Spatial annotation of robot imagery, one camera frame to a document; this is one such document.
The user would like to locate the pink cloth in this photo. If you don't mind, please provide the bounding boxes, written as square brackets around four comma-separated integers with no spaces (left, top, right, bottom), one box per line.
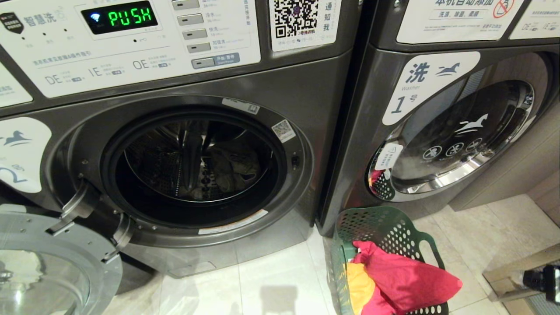
[352,240,463,315]

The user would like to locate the yellow cloth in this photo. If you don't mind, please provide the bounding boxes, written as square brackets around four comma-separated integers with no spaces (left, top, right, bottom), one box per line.
[344,262,377,315]

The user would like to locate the grey closed washing machine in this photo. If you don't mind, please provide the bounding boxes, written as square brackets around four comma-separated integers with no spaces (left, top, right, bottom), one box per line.
[316,0,560,238]

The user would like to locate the round glass washing machine door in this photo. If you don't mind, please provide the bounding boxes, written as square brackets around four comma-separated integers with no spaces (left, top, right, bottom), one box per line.
[0,180,125,315]

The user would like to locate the grey open washing machine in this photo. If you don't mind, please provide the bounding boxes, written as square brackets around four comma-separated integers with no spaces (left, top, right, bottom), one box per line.
[0,0,364,279]

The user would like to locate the green perforated laundry basket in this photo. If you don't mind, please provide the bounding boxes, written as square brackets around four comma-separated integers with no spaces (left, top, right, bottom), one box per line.
[327,206,451,315]

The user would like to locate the beige metal bar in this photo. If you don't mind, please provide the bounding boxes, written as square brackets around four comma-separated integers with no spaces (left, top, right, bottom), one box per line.
[482,243,560,303]

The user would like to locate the chrome-rimmed dark washer door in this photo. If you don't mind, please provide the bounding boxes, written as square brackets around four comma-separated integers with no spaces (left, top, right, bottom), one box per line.
[367,79,536,203]

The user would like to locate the olive garment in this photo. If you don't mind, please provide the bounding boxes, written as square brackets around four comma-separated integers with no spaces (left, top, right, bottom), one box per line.
[205,143,263,194]

